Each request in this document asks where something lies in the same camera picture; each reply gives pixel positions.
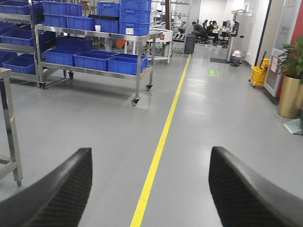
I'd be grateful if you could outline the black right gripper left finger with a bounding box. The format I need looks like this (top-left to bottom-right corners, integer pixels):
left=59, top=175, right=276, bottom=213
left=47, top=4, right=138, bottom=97
left=0, top=148, right=92, bottom=227

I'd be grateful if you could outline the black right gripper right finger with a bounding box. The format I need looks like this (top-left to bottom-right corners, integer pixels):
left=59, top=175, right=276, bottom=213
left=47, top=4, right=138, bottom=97
left=208, top=146, right=303, bottom=227

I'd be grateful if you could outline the gold planter with plant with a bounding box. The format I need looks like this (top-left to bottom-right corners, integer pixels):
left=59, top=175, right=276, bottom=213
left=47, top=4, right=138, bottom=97
left=278, top=35, right=303, bottom=119

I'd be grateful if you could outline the yellow mop bucket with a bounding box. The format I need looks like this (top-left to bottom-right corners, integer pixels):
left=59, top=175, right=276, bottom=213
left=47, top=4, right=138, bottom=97
left=248, top=58, right=270, bottom=88

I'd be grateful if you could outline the steel wheeled bin cart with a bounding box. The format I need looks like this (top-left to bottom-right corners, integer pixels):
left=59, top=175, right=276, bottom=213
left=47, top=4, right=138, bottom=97
left=35, top=24, right=162, bottom=106

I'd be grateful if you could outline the grey trash bin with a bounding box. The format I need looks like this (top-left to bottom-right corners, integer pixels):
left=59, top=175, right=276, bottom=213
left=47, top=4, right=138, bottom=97
left=184, top=34, right=196, bottom=54

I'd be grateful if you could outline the steel table leg frame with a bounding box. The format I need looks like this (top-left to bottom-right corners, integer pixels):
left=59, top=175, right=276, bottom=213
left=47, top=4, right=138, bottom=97
left=0, top=68, right=23, bottom=187

